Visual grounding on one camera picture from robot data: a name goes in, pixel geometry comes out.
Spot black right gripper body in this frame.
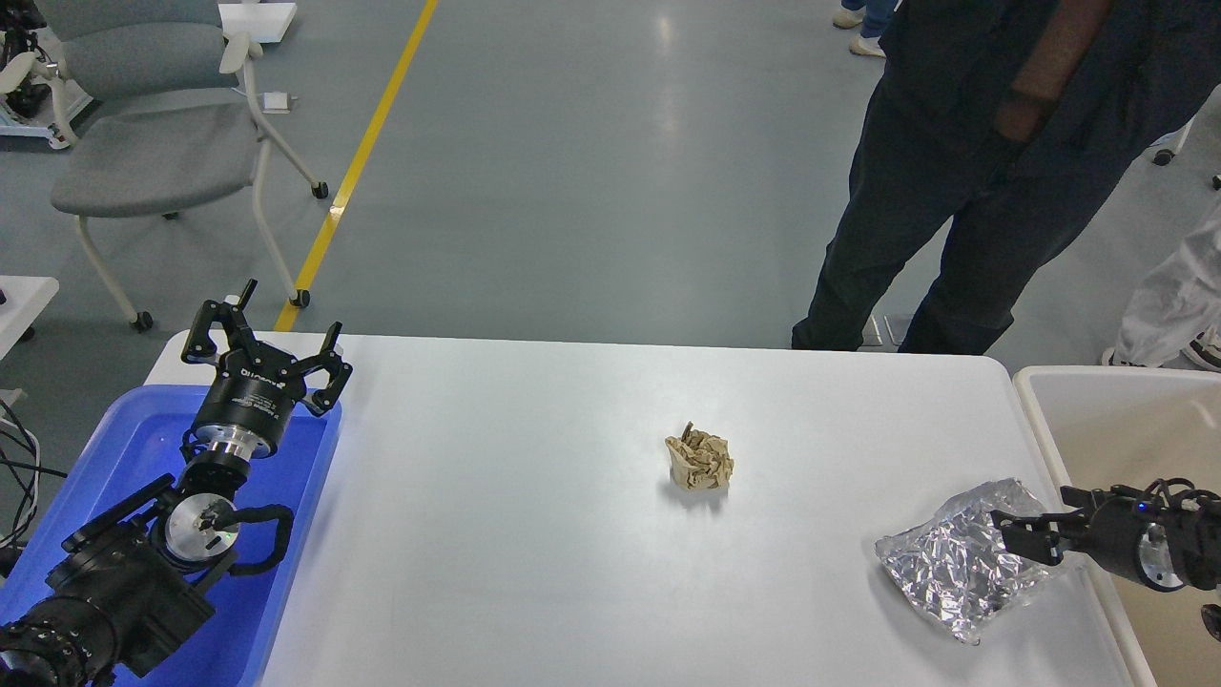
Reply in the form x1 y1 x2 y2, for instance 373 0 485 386
1076 491 1186 593

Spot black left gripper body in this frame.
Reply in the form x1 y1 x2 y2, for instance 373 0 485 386
192 347 305 458

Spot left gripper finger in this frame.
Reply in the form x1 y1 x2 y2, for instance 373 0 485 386
179 279 259 366
289 323 353 417

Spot silver foil bag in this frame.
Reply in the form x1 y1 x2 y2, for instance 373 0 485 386
873 478 1081 646

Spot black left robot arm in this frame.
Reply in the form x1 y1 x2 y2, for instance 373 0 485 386
2 279 353 686

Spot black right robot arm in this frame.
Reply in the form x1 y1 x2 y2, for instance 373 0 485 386
990 478 1220 593

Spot beige plastic bin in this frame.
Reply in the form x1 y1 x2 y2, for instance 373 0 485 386
1013 365 1220 686

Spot blue plastic tray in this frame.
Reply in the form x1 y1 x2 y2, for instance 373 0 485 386
0 386 342 687

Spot white side table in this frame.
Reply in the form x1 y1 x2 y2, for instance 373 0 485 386
1 275 60 358

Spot person in white trousers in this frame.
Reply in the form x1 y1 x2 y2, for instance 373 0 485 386
1100 204 1220 373

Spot grey office chair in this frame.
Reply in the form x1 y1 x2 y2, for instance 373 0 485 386
2 1 330 331

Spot white equipment base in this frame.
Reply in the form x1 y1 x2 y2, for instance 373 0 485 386
1 1 94 151

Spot crumpled brown paper ball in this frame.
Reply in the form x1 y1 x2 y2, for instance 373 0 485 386
664 423 735 491

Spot person in dark clothes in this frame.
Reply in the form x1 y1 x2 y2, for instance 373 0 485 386
791 1 1220 355

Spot distant person's feet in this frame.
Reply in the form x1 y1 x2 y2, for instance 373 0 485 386
832 0 901 59

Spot black cables on floor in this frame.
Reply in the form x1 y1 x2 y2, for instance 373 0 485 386
0 397 68 578

